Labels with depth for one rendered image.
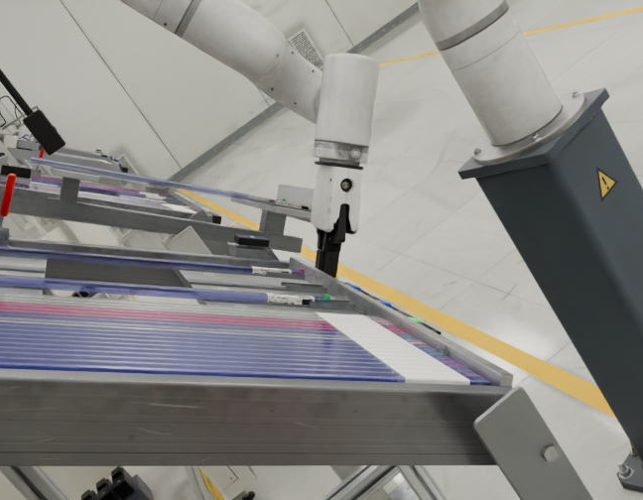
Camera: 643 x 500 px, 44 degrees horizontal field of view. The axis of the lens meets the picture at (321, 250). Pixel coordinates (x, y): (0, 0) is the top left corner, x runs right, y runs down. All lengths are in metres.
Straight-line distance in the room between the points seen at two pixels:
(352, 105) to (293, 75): 0.13
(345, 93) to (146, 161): 7.55
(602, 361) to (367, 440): 0.87
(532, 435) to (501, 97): 0.68
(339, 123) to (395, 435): 0.63
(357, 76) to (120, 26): 7.60
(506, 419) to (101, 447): 0.29
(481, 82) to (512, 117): 0.07
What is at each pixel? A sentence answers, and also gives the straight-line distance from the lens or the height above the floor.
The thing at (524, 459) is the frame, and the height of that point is 0.71.
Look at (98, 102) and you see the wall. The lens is 8.64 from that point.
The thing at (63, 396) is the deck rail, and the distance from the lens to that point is 0.57.
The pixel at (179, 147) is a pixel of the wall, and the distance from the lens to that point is 8.71.
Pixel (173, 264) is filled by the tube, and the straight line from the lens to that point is 1.15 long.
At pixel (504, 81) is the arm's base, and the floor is 0.80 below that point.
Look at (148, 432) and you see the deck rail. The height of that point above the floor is 0.89.
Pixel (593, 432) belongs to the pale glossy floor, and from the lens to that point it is 1.79.
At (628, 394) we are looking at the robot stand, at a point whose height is 0.21.
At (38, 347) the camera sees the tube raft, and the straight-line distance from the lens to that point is 0.64.
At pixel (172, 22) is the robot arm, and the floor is 1.13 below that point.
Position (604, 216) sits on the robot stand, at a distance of 1.28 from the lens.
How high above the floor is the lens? 1.09
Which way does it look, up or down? 17 degrees down
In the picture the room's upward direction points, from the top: 34 degrees counter-clockwise
